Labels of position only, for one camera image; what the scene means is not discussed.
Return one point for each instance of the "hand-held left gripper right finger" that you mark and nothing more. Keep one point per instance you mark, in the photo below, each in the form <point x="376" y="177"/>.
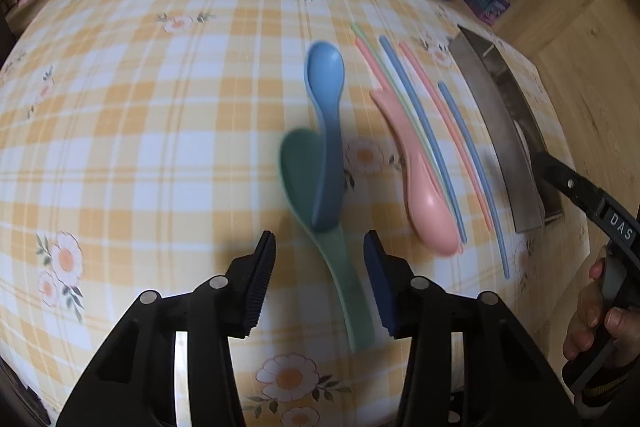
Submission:
<point x="379" y="287"/>

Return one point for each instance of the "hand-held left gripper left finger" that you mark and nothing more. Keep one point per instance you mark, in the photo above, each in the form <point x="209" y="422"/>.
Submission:
<point x="260" y="279"/>

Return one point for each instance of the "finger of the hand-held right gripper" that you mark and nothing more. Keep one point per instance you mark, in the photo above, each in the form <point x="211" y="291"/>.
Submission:
<point x="565" y="179"/>

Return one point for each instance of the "stainless steel utensil tray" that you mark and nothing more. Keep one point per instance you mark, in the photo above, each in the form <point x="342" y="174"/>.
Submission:
<point x="495" y="117"/>

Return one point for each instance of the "pink plastic spoon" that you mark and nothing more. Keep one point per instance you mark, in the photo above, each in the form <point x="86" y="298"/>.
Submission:
<point x="425" y="192"/>

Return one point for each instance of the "green plastic spoon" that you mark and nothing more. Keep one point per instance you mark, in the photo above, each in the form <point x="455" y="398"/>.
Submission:
<point x="305" y="177"/>

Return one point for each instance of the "blue plastic spoon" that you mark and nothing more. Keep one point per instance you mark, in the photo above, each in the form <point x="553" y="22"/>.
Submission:
<point x="325" y="107"/>

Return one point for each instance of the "green chopstick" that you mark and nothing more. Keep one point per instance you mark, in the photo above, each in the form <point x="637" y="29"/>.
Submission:
<point x="370" y="52"/>

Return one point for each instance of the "person's right hand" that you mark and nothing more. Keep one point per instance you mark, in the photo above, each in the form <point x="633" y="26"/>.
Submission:
<point x="580" y="322"/>

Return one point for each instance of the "yellow plaid floral tablecloth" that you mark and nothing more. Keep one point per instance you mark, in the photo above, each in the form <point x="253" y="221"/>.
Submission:
<point x="150" y="132"/>

